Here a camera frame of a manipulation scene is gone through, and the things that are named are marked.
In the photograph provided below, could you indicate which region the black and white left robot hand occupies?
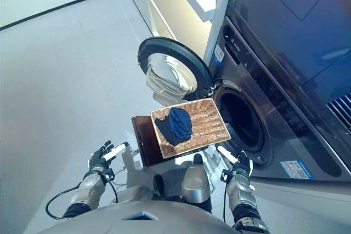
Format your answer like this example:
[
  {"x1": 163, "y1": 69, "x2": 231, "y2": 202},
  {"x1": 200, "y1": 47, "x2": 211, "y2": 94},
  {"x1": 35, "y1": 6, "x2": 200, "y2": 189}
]
[{"x1": 87, "y1": 140, "x2": 129, "y2": 175}]

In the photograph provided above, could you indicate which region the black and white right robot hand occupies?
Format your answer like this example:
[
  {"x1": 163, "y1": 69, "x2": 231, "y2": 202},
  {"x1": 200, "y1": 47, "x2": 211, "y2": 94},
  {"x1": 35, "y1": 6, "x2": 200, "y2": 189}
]
[{"x1": 216, "y1": 146, "x2": 253, "y2": 176}]

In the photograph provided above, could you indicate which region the grey front-loading washing machine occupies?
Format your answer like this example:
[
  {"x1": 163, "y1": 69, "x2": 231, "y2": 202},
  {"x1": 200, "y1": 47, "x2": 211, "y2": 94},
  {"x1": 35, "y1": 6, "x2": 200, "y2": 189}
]
[{"x1": 207, "y1": 14, "x2": 351, "y2": 182}]

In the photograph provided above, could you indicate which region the round glass washing machine door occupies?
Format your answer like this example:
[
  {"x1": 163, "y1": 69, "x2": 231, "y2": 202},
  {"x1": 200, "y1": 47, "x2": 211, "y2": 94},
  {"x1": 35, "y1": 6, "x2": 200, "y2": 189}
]
[{"x1": 137, "y1": 37, "x2": 212, "y2": 103}]

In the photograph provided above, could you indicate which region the silver right robot leg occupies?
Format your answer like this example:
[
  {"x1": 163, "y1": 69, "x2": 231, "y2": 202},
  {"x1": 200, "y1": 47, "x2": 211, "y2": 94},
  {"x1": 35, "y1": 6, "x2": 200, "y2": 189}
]
[{"x1": 180, "y1": 153, "x2": 213, "y2": 213}]

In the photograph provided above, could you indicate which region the silver robot leg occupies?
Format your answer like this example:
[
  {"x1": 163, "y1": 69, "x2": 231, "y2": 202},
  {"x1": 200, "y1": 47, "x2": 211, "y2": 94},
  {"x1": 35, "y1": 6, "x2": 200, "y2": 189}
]
[
  {"x1": 117, "y1": 175, "x2": 165, "y2": 204},
  {"x1": 180, "y1": 153, "x2": 213, "y2": 213}
]

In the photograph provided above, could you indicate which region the rectangular wicker laundry basket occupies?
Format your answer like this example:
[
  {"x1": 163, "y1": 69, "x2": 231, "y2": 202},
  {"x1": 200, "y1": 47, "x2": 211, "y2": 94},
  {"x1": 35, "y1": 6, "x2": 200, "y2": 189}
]
[{"x1": 150, "y1": 97, "x2": 233, "y2": 159}]

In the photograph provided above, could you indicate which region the energy label sticker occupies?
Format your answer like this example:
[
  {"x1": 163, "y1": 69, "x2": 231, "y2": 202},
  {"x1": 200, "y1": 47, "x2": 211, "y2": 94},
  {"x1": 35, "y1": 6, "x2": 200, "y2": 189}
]
[{"x1": 279, "y1": 159, "x2": 309, "y2": 181}]

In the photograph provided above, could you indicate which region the silver left robot leg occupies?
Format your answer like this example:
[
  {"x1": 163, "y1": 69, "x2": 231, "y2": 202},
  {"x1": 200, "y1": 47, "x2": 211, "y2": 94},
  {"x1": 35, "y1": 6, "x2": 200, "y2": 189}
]
[{"x1": 117, "y1": 175, "x2": 165, "y2": 204}]

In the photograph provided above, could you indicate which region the glossy dark brown stool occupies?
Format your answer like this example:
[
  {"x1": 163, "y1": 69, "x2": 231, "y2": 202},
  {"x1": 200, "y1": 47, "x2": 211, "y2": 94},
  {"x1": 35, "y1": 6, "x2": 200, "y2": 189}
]
[{"x1": 131, "y1": 115, "x2": 209, "y2": 168}]

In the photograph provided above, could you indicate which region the black garment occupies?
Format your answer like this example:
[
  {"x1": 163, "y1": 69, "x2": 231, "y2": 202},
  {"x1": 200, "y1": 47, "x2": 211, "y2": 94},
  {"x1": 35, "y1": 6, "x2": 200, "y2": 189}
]
[{"x1": 154, "y1": 117, "x2": 190, "y2": 146}]

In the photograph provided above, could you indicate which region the silver robot torso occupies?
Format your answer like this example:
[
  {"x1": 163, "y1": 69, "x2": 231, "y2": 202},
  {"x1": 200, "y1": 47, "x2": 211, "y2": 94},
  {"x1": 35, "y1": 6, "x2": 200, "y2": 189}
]
[{"x1": 46, "y1": 199, "x2": 236, "y2": 234}]

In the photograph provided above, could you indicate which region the blue and white sticker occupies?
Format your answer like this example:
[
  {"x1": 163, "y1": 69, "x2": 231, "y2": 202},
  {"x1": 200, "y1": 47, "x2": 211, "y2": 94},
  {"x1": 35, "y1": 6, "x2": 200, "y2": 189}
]
[{"x1": 213, "y1": 44, "x2": 225, "y2": 66}]

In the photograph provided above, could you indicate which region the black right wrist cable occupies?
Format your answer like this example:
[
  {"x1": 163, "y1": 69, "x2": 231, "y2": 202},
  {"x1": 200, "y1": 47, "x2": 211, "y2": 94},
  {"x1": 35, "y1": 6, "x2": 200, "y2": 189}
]
[{"x1": 223, "y1": 187, "x2": 228, "y2": 224}]

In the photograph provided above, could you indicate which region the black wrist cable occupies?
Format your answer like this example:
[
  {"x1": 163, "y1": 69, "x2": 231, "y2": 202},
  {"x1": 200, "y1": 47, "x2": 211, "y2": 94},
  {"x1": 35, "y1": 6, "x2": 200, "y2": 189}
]
[
  {"x1": 45, "y1": 179, "x2": 118, "y2": 220},
  {"x1": 223, "y1": 187, "x2": 228, "y2": 224}
]

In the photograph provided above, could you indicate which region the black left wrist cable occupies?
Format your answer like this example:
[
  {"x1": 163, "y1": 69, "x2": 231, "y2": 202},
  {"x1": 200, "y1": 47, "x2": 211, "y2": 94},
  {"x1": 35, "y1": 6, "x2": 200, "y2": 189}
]
[{"x1": 45, "y1": 179, "x2": 118, "y2": 220}]

